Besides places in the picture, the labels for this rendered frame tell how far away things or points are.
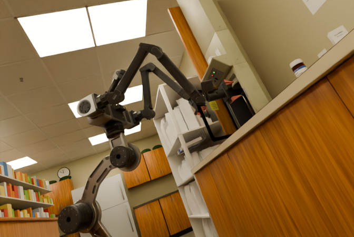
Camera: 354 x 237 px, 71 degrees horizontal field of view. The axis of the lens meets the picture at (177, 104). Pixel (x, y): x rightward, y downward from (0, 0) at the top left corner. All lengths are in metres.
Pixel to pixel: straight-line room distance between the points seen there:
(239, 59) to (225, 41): 0.17
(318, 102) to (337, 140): 0.13
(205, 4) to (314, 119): 1.39
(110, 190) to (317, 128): 5.69
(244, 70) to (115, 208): 5.06
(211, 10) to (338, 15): 0.85
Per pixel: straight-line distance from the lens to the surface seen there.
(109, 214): 6.28
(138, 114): 2.02
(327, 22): 1.74
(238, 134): 1.32
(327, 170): 0.99
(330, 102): 0.87
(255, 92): 1.72
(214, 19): 1.99
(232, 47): 1.86
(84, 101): 1.67
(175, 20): 2.41
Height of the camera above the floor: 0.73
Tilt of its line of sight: 20 degrees up
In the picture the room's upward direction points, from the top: 22 degrees counter-clockwise
